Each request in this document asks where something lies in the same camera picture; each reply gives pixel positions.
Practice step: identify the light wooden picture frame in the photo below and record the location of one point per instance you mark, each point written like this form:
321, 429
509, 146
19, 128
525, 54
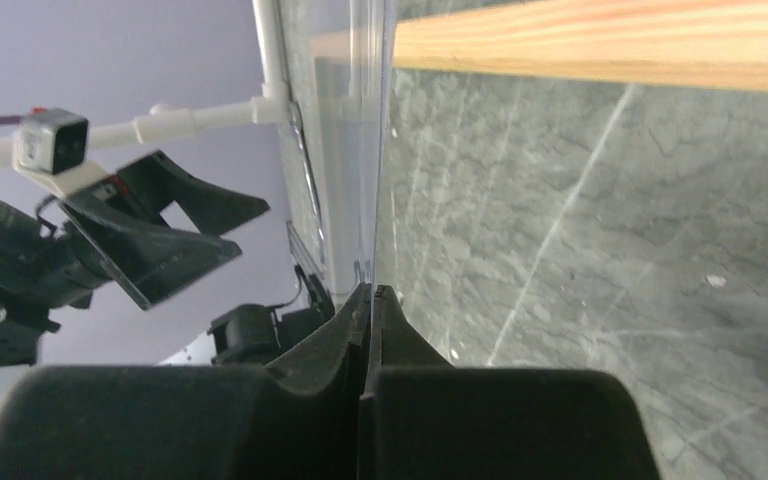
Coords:
705, 44

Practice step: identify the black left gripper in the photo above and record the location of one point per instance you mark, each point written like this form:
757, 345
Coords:
116, 239

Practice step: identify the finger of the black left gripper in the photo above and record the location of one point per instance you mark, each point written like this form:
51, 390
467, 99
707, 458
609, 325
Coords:
155, 181

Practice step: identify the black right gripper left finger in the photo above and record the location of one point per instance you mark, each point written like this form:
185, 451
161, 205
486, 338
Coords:
293, 418

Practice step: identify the white PVC pipe stand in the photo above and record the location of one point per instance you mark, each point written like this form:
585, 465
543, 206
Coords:
163, 123

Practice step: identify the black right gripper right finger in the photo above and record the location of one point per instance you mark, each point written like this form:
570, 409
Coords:
420, 417

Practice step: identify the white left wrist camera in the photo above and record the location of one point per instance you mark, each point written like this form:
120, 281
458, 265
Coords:
50, 149

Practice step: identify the clear acrylic sheet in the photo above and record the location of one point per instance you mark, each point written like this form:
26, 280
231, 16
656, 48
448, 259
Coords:
337, 62

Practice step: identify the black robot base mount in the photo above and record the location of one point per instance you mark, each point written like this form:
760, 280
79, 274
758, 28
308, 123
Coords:
255, 333

